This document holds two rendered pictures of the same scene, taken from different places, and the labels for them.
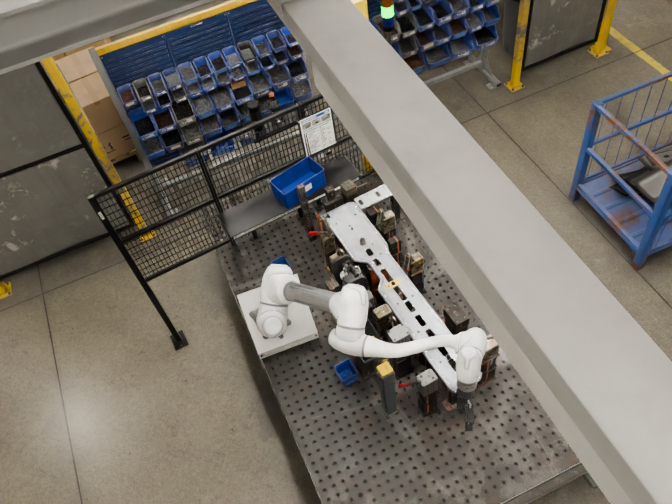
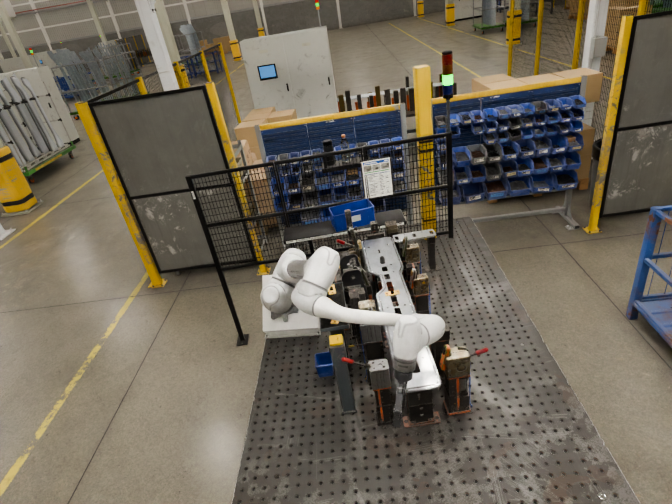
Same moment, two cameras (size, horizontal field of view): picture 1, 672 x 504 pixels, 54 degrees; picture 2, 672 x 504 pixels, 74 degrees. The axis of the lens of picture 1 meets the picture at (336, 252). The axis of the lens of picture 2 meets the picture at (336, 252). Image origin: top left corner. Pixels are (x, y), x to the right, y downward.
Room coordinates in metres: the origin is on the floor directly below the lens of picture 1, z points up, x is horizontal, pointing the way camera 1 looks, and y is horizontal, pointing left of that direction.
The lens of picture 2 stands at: (0.02, -0.72, 2.50)
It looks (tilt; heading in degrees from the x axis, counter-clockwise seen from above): 30 degrees down; 20
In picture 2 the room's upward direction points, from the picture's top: 10 degrees counter-clockwise
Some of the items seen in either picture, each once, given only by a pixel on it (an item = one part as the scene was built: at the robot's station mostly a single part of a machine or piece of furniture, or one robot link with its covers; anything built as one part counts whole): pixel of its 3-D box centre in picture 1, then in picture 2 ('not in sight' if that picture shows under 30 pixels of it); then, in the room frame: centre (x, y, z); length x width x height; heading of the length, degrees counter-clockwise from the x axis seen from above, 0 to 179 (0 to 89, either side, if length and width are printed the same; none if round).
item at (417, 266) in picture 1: (415, 275); (421, 300); (2.13, -0.42, 0.87); 0.12 x 0.09 x 0.35; 109
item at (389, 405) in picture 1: (387, 390); (343, 376); (1.44, -0.12, 0.92); 0.08 x 0.08 x 0.44; 19
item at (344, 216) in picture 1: (396, 286); (394, 295); (2.00, -0.29, 1.00); 1.38 x 0.22 x 0.02; 19
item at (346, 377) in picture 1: (346, 373); (324, 364); (1.67, 0.07, 0.74); 0.11 x 0.10 x 0.09; 19
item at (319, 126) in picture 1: (317, 131); (377, 178); (3.01, -0.03, 1.30); 0.23 x 0.02 x 0.31; 109
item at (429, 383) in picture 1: (427, 393); (381, 393); (1.40, -0.31, 0.88); 0.11 x 0.10 x 0.36; 109
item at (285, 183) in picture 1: (298, 182); (352, 214); (2.82, 0.14, 1.10); 0.30 x 0.17 x 0.13; 119
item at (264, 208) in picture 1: (290, 196); (343, 226); (2.80, 0.21, 1.01); 0.90 x 0.22 x 0.03; 109
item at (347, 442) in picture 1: (386, 303); (392, 325); (2.11, -0.24, 0.68); 2.56 x 1.61 x 0.04; 15
